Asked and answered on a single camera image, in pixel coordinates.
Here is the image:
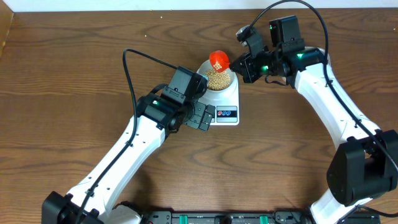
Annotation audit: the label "left black cable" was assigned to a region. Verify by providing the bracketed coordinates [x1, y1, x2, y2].
[73, 48, 178, 224]

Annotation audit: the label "black cable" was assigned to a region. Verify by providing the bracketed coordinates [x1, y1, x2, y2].
[73, 48, 178, 224]
[248, 0, 398, 175]

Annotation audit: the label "red measuring scoop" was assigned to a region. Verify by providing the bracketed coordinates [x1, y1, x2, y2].
[209, 50, 229, 73]

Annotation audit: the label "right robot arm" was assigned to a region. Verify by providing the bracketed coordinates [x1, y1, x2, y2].
[230, 16, 397, 223]

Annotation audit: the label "right black cable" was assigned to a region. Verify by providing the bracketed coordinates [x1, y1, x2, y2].
[248, 0, 398, 175]

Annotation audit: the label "white digital kitchen scale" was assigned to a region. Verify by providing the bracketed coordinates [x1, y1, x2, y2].
[199, 68, 239, 126]

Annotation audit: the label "soybeans in bowl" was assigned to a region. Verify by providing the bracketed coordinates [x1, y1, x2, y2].
[205, 69, 231, 91]

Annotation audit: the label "grey bowl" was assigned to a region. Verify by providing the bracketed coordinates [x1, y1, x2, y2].
[198, 60, 235, 91]

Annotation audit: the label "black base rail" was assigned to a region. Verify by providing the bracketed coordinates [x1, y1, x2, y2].
[139, 210, 382, 224]

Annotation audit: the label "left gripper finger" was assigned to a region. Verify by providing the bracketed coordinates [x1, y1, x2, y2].
[199, 105, 215, 131]
[183, 102, 206, 129]

